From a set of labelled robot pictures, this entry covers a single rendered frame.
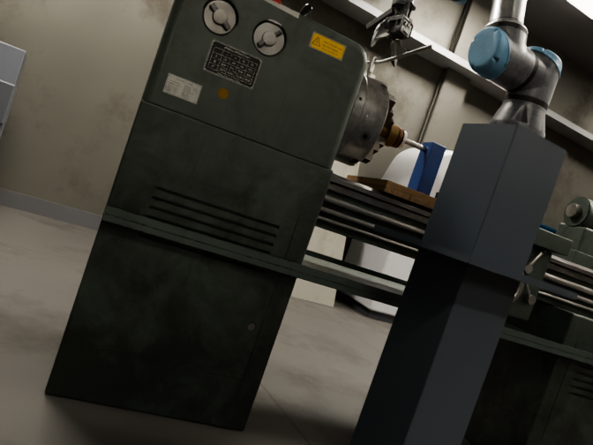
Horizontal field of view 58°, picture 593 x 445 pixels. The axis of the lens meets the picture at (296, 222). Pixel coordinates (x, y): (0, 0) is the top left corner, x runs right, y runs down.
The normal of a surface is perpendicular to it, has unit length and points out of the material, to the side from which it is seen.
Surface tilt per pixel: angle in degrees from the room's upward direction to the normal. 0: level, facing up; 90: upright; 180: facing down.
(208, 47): 90
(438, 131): 90
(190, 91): 90
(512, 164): 90
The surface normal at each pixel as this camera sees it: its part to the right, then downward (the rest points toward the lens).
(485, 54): -0.87, -0.15
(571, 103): 0.42, 0.18
